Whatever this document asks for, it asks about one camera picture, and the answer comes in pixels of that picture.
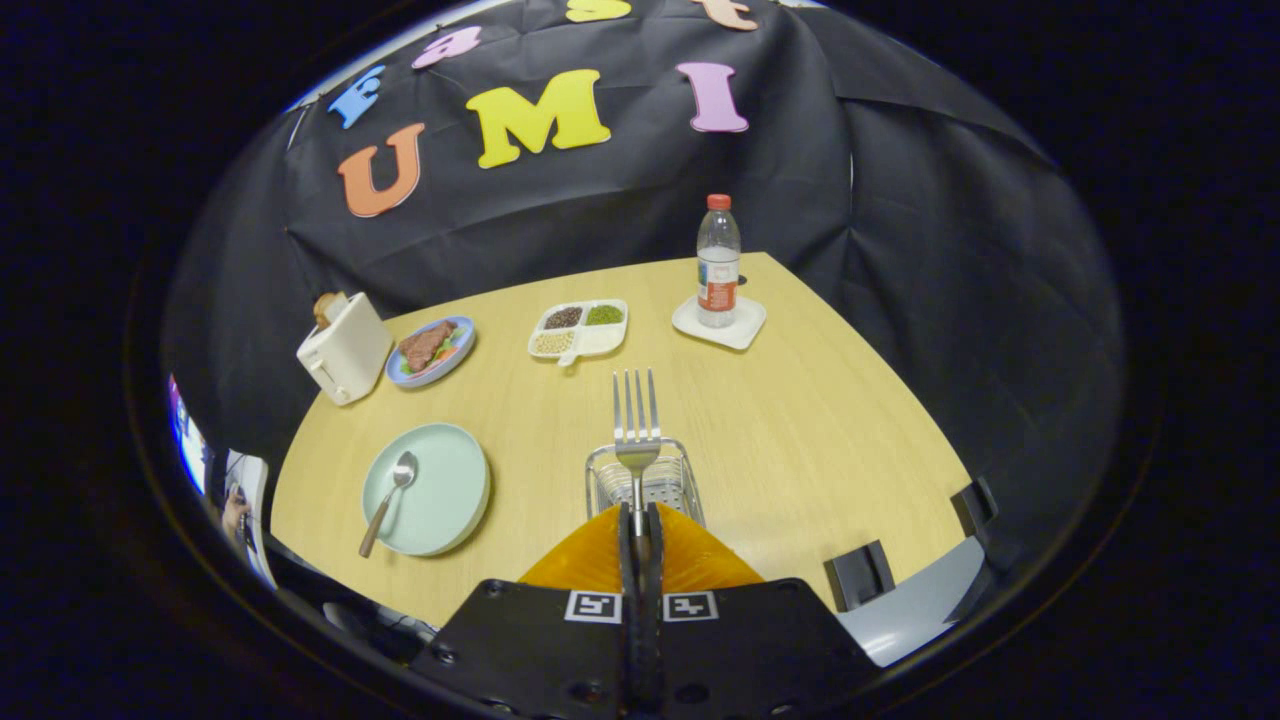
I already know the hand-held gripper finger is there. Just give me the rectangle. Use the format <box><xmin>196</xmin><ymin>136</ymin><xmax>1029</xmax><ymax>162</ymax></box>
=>
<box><xmin>410</xmin><ymin>502</ymin><xmax>643</xmax><ymax>720</ymax></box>
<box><xmin>640</xmin><ymin>502</ymin><xmax>881</xmax><ymax>720</ymax></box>

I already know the wooden-handled metal fork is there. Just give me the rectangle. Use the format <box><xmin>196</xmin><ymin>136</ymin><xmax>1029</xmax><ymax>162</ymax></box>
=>
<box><xmin>613</xmin><ymin>369</ymin><xmax>663</xmax><ymax>541</ymax></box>

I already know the wooden-handled metal spoon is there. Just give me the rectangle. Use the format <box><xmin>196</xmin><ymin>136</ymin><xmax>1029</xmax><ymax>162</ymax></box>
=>
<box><xmin>358</xmin><ymin>451</ymin><xmax>419</xmax><ymax>559</ymax></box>

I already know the black table clamp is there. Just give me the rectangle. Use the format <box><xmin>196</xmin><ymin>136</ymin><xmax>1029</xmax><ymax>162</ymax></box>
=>
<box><xmin>823</xmin><ymin>540</ymin><xmax>897</xmax><ymax>613</ymax></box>
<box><xmin>948</xmin><ymin>477</ymin><xmax>1001</xmax><ymax>541</ymax></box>

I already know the pale green plate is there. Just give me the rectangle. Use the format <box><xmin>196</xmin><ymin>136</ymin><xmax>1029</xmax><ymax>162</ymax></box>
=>
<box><xmin>361</xmin><ymin>423</ymin><xmax>491</xmax><ymax>558</ymax></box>

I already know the white divided dish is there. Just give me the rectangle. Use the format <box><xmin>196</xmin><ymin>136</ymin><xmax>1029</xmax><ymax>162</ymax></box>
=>
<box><xmin>527</xmin><ymin>298</ymin><xmax>630</xmax><ymax>368</ymax></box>

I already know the white square coaster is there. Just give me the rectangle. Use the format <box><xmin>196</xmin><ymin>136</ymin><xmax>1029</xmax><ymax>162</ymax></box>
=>
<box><xmin>671</xmin><ymin>293</ymin><xmax>768</xmax><ymax>351</ymax></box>

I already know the blue plate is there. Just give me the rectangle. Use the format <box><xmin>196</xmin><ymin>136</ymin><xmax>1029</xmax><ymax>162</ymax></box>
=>
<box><xmin>385</xmin><ymin>316</ymin><xmax>477</xmax><ymax>389</ymax></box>

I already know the green lettuce leaf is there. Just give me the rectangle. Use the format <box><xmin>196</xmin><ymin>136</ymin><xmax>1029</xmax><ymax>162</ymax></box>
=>
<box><xmin>398</xmin><ymin>330</ymin><xmax>466</xmax><ymax>377</ymax></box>

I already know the brown steak piece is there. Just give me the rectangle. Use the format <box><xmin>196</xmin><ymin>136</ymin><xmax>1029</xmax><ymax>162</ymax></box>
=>
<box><xmin>398</xmin><ymin>321</ymin><xmax>459</xmax><ymax>373</ymax></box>

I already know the clear red-capped water bottle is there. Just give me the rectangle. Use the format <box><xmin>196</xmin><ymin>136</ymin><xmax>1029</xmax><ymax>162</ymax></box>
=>
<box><xmin>696</xmin><ymin>193</ymin><xmax>743</xmax><ymax>329</ymax></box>

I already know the white toaster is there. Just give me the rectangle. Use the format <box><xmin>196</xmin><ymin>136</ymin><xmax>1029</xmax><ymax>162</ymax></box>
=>
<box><xmin>296</xmin><ymin>292</ymin><xmax>395</xmax><ymax>406</ymax></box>

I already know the white side table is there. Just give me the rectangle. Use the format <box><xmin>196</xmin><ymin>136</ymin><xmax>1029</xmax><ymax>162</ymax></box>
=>
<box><xmin>225</xmin><ymin>450</ymin><xmax>281</xmax><ymax>591</ymax></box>

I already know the computer monitor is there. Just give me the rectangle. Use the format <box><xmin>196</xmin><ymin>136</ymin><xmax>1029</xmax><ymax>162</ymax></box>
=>
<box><xmin>168</xmin><ymin>375</ymin><xmax>211</xmax><ymax>496</ymax></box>

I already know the metal wire cutlery holder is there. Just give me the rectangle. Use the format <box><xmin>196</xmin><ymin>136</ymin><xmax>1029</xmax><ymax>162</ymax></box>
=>
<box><xmin>585</xmin><ymin>438</ymin><xmax>706</xmax><ymax>529</ymax></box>

